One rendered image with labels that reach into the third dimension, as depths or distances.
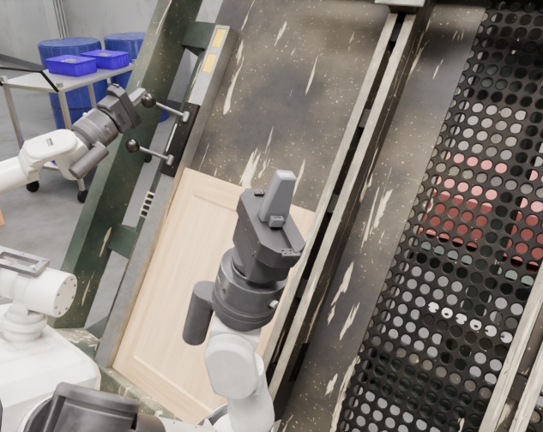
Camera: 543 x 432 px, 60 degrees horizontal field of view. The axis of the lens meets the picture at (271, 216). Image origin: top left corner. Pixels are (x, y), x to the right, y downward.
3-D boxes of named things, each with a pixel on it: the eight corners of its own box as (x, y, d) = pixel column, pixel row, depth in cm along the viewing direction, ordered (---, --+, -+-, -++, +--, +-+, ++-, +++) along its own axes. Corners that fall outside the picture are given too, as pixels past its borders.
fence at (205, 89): (105, 357, 130) (93, 358, 127) (225, 32, 129) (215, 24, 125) (117, 366, 127) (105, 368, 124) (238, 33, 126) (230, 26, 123)
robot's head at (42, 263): (33, 319, 70) (29, 279, 66) (-22, 303, 71) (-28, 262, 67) (57, 293, 76) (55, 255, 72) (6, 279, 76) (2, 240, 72)
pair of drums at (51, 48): (180, 117, 611) (172, 33, 562) (83, 146, 519) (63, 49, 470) (141, 105, 658) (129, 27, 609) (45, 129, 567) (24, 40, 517)
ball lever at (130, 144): (170, 167, 126) (121, 149, 120) (175, 154, 126) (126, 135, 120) (173, 169, 123) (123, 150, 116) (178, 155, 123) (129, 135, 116)
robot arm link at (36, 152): (81, 147, 116) (24, 167, 112) (70, 123, 108) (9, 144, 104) (89, 167, 114) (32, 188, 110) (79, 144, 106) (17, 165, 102)
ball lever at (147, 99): (185, 125, 126) (137, 105, 120) (190, 111, 126) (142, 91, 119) (190, 125, 122) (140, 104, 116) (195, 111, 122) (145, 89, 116)
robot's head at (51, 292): (47, 338, 69) (57, 281, 67) (-18, 320, 69) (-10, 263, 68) (70, 321, 75) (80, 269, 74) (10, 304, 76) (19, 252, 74)
